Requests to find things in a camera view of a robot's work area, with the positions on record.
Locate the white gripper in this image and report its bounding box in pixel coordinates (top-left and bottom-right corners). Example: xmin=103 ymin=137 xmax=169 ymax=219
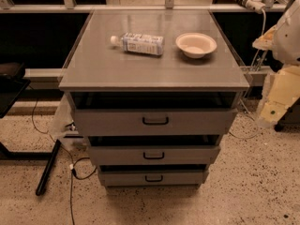
xmin=252 ymin=26 xmax=300 ymax=128

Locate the grey drawer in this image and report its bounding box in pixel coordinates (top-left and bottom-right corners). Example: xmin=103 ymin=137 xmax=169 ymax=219
xmin=88 ymin=135 xmax=220 ymax=165
xmin=98 ymin=164 xmax=208 ymax=187
xmin=72 ymin=92 xmax=237 ymax=136

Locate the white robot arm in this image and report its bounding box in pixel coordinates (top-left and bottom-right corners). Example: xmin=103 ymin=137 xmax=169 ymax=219
xmin=252 ymin=0 xmax=300 ymax=128

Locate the grey drawer cabinet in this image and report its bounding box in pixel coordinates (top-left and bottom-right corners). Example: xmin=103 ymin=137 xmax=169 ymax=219
xmin=58 ymin=8 xmax=250 ymax=189

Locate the grey top drawer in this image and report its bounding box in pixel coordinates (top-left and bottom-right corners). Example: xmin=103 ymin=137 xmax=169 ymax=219
xmin=72 ymin=92 xmax=237 ymax=136

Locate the grey bottom drawer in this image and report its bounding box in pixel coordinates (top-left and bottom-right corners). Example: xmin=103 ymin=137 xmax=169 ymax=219
xmin=98 ymin=164 xmax=208 ymax=187

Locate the white paper bowl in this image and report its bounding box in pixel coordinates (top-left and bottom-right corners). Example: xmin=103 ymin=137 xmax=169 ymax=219
xmin=175 ymin=33 xmax=218 ymax=59

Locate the plastic water bottle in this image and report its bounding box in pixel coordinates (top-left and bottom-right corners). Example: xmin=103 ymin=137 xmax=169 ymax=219
xmin=111 ymin=33 xmax=164 ymax=56

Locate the black chair base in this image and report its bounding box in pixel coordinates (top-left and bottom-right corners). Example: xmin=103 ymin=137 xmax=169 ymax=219
xmin=0 ymin=62 xmax=63 ymax=197

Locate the metal rail beam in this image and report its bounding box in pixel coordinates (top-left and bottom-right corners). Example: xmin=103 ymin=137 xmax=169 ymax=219
xmin=24 ymin=66 xmax=273 ymax=89

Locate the black floor cable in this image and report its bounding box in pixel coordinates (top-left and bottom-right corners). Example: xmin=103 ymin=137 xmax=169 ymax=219
xmin=30 ymin=97 xmax=98 ymax=225

